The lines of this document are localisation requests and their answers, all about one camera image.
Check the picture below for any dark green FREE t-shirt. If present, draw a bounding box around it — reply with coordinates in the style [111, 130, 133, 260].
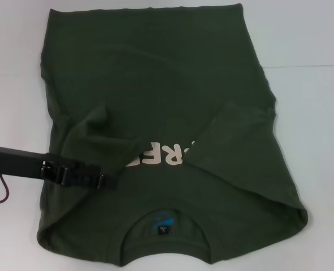
[36, 2, 309, 268]

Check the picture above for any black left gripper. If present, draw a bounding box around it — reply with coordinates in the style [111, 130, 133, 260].
[0, 145, 119, 190]

